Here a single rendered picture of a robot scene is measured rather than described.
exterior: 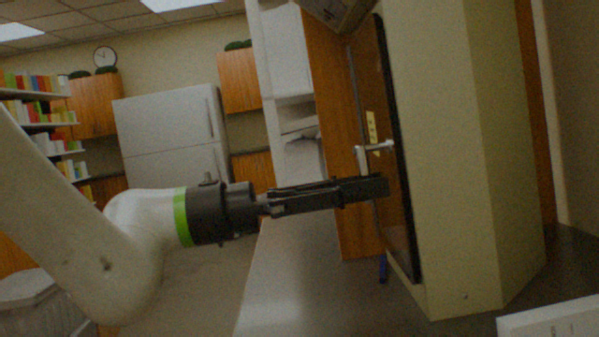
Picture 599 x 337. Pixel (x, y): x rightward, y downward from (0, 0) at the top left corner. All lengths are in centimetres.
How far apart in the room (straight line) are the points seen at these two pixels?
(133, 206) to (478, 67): 53
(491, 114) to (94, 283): 58
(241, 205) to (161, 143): 506
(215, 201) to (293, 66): 143
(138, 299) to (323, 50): 65
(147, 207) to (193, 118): 495
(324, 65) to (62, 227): 65
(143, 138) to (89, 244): 521
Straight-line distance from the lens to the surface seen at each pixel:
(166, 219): 72
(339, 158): 106
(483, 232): 75
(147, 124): 579
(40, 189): 60
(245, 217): 71
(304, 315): 85
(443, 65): 72
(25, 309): 269
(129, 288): 63
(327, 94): 105
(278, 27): 212
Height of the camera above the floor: 126
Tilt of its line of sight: 5 degrees down
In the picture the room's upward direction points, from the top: 10 degrees counter-clockwise
